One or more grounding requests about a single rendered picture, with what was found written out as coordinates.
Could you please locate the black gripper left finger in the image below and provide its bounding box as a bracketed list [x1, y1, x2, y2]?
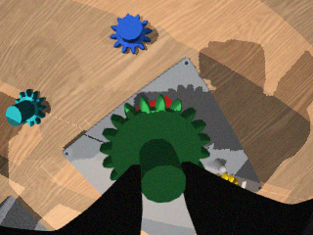
[0, 164, 144, 235]

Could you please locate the teal gear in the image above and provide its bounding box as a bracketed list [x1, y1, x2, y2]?
[5, 89, 47, 126]

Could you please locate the dark green gear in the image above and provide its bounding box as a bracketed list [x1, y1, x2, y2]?
[101, 94, 211, 203]

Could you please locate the yellow gear with black stripe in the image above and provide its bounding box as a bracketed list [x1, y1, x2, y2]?
[222, 172, 239, 185]

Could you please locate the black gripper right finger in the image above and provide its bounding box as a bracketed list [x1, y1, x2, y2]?
[181, 161, 313, 235]

